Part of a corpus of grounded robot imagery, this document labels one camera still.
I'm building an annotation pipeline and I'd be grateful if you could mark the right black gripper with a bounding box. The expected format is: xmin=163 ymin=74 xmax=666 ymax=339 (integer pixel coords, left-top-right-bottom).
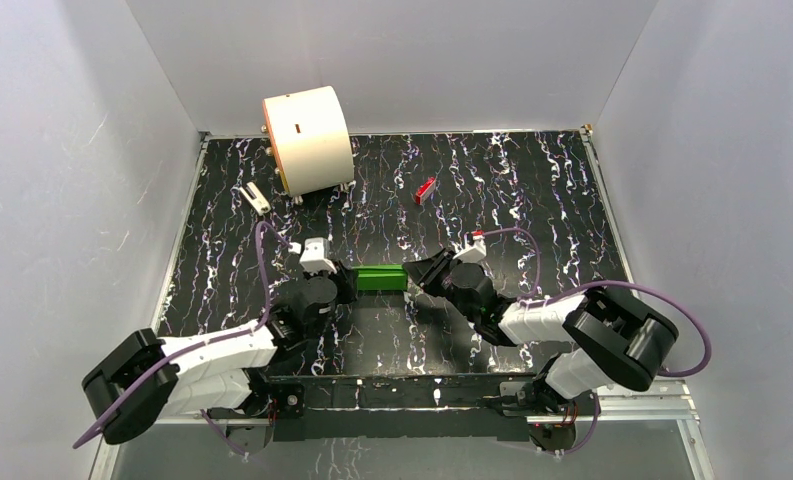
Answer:
xmin=403 ymin=249 xmax=478 ymax=324

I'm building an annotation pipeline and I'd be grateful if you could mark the green paper box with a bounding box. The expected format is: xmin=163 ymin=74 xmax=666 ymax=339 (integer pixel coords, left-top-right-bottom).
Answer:
xmin=353 ymin=264 xmax=409 ymax=292

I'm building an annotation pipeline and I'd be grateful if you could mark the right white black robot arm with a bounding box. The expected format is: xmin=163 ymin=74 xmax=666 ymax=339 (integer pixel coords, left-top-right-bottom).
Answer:
xmin=403 ymin=247 xmax=678 ymax=414

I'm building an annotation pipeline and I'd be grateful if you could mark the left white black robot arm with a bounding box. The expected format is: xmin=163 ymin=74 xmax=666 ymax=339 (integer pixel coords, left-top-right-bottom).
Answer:
xmin=73 ymin=264 xmax=358 ymax=448

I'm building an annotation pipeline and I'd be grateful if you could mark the small red block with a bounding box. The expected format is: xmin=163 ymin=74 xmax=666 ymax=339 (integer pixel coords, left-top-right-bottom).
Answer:
xmin=414 ymin=177 xmax=437 ymax=205

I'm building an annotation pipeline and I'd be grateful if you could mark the small white black block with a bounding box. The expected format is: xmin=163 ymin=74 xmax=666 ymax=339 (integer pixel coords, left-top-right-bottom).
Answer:
xmin=240 ymin=182 xmax=272 ymax=215

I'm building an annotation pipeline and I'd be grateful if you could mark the white cylindrical drum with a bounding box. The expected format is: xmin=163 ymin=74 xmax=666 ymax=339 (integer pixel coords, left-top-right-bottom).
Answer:
xmin=262 ymin=86 xmax=354 ymax=200

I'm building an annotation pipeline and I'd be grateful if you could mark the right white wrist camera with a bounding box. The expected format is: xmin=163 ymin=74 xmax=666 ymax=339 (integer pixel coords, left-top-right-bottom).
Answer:
xmin=454 ymin=230 xmax=487 ymax=263

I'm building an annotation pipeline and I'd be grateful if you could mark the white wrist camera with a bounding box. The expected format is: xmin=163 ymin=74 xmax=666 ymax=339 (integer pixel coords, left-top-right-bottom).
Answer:
xmin=289 ymin=237 xmax=337 ymax=274
xmin=454 ymin=230 xmax=487 ymax=263

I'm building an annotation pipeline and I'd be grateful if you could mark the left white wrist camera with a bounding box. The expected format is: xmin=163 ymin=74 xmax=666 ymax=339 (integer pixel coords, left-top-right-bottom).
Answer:
xmin=289 ymin=237 xmax=337 ymax=274

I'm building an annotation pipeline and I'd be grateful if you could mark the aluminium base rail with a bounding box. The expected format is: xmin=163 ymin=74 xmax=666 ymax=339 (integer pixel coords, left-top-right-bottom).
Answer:
xmin=91 ymin=374 xmax=714 ymax=479

